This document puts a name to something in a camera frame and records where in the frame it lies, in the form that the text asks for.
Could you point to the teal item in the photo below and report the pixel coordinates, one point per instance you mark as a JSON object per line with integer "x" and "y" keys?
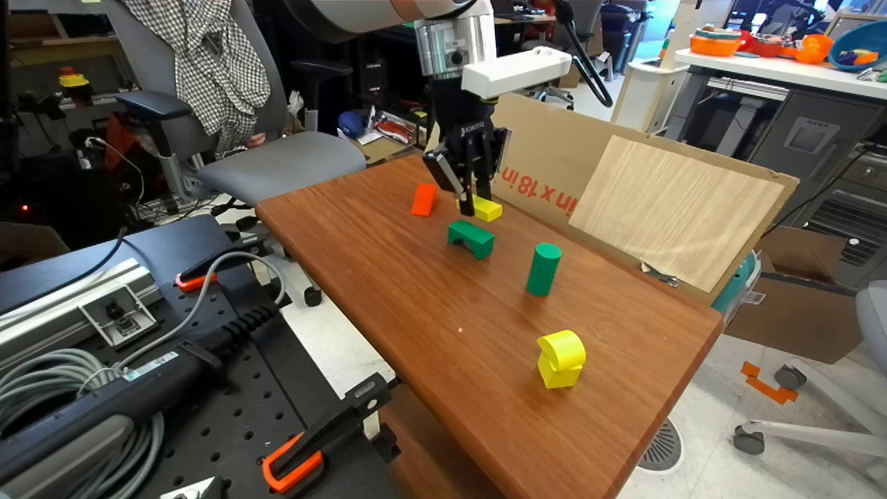
{"x": 737, "y": 287}

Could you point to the white bucket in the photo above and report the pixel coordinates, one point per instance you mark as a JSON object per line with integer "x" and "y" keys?
{"x": 647, "y": 92}

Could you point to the metal corner bracket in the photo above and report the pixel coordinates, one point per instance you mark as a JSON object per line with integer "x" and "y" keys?
{"x": 114, "y": 320}

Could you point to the orange and black clamp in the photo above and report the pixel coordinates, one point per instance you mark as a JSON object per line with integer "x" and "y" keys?
{"x": 292, "y": 471}
{"x": 194, "y": 277}

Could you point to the orange bowl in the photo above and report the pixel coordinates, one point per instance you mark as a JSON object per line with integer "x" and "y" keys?
{"x": 716, "y": 43}

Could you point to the light wooden board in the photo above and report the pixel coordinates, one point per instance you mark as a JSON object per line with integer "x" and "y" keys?
{"x": 675, "y": 212}

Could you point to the orange block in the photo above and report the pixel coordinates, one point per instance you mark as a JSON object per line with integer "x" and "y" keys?
{"x": 421, "y": 199}

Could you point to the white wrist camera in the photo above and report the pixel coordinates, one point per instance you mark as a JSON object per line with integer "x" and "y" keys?
{"x": 516, "y": 70}

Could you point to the brown cardboard box with print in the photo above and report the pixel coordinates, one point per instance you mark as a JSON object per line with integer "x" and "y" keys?
{"x": 543, "y": 155}

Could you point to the yellow rounded block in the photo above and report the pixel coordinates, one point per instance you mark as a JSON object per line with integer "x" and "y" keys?
{"x": 561, "y": 354}

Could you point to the grey cabinet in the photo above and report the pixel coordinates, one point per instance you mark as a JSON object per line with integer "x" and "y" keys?
{"x": 812, "y": 140}

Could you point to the plain brown cardboard box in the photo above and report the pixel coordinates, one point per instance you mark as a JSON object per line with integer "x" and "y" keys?
{"x": 804, "y": 314}

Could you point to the orange plastic bracket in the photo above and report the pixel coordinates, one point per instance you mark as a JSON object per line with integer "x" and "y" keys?
{"x": 765, "y": 382}

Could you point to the green cylinder block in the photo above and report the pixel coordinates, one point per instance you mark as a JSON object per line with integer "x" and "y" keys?
{"x": 543, "y": 271}

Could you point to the black perforated breadboard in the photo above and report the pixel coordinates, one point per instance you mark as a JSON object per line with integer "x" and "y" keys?
{"x": 240, "y": 404}

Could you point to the blue bowl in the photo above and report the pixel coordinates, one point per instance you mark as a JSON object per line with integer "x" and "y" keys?
{"x": 854, "y": 43}

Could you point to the yellow rectangular block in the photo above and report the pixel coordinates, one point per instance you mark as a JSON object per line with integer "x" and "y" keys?
{"x": 488, "y": 212}

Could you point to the orange cup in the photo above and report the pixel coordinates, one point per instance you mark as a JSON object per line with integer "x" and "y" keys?
{"x": 812, "y": 47}

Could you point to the aluminium extrusion rail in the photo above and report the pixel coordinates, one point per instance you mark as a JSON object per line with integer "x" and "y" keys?
{"x": 57, "y": 309}

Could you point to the white table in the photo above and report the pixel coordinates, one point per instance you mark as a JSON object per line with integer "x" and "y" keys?
{"x": 784, "y": 73}

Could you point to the patterned grey cloth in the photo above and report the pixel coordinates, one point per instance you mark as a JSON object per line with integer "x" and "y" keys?
{"x": 208, "y": 56}

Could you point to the round floor drain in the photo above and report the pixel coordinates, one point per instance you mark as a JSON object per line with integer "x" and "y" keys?
{"x": 660, "y": 447}

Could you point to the green arch block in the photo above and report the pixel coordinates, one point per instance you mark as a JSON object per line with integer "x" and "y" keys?
{"x": 473, "y": 235}

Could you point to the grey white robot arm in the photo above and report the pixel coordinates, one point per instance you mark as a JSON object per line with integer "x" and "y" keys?
{"x": 370, "y": 18}

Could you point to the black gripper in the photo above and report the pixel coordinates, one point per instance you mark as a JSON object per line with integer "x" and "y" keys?
{"x": 467, "y": 113}

